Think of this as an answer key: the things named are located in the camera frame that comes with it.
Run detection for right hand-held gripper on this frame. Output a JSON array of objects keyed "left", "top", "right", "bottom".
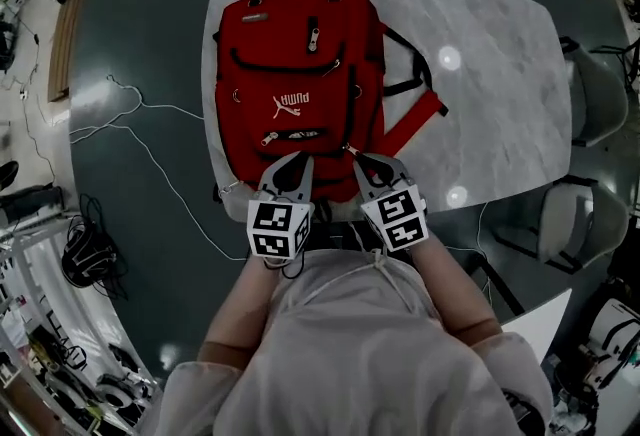
[{"left": 352, "top": 152, "right": 431, "bottom": 254}]

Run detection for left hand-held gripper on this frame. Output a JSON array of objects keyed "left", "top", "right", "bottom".
[{"left": 246, "top": 150, "right": 316, "bottom": 260}]

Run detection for red backpack bag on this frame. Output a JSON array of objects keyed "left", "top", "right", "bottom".
[{"left": 212, "top": 0, "right": 449, "bottom": 223}]

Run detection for person's left forearm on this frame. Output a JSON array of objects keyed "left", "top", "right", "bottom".
[{"left": 198, "top": 251, "right": 284, "bottom": 368}]

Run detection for person's right forearm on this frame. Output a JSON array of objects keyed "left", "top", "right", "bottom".
[{"left": 407, "top": 232, "right": 504, "bottom": 343}]

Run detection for person's white shirt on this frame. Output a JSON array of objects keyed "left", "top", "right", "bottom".
[{"left": 148, "top": 247, "right": 555, "bottom": 436}]

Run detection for grey chair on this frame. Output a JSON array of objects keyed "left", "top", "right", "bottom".
[
  {"left": 558, "top": 35, "right": 630, "bottom": 149},
  {"left": 492, "top": 175, "right": 632, "bottom": 275}
]

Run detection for white board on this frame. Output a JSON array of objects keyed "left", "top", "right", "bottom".
[{"left": 499, "top": 287, "right": 574, "bottom": 368}]

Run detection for wooden board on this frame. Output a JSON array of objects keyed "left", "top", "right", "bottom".
[{"left": 46, "top": 0, "right": 104, "bottom": 104}]

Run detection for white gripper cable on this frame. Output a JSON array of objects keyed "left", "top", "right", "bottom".
[{"left": 294, "top": 222, "right": 417, "bottom": 318}]

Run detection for white floor cable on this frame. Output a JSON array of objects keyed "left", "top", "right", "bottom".
[{"left": 68, "top": 73, "right": 250, "bottom": 263}]

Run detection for black cable bundle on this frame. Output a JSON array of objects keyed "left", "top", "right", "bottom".
[{"left": 61, "top": 193, "right": 130, "bottom": 301}]

